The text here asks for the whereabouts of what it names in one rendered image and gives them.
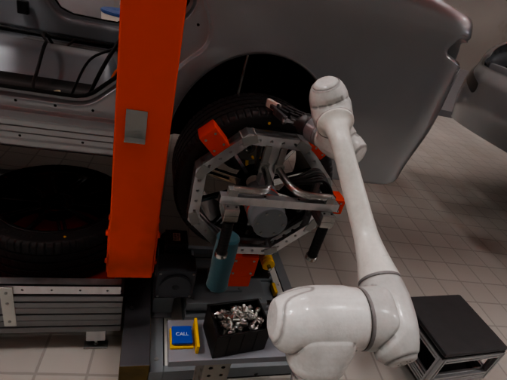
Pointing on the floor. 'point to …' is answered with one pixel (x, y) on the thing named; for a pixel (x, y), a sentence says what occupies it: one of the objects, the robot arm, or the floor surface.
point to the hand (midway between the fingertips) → (273, 105)
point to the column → (211, 372)
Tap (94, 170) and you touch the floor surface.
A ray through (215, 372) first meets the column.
